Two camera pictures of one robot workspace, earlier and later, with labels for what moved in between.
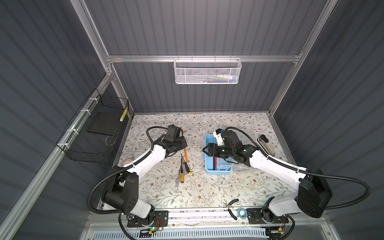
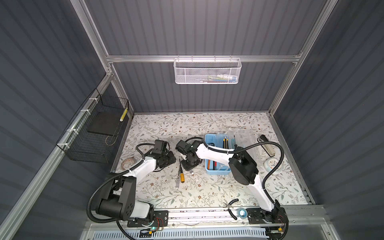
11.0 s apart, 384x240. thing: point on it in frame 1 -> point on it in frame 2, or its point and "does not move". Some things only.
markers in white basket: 219,79 does not move
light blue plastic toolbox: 223,167 does not move
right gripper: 212,150 -> 186,167
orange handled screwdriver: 182,174 does not move
